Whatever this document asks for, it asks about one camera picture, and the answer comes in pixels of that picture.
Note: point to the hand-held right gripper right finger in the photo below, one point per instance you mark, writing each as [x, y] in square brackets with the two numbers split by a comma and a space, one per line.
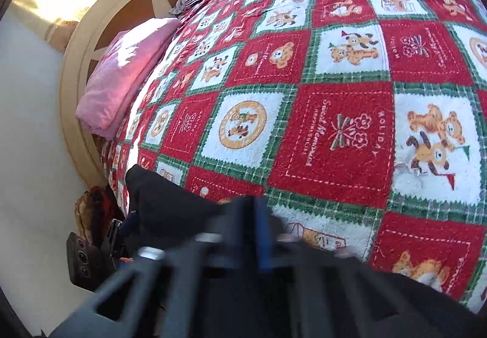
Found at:
[264, 235]

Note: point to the red printed bear blanket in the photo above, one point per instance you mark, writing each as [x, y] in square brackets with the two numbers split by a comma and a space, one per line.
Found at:
[342, 132]

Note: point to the cream wooden headboard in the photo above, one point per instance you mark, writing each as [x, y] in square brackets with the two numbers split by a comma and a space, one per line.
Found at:
[72, 75]

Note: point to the brown and red bag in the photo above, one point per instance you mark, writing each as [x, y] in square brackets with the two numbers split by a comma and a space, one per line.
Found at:
[89, 208]

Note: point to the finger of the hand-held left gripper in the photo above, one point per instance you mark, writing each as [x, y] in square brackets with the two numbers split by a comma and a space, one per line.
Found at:
[120, 239]

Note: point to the pink pillow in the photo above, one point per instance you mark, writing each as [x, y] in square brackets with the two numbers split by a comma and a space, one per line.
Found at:
[114, 86]

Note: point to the black pants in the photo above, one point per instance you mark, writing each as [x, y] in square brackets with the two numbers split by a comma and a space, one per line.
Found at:
[171, 201]

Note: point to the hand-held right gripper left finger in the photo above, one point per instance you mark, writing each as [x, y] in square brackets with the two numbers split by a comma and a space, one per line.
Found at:
[243, 231]

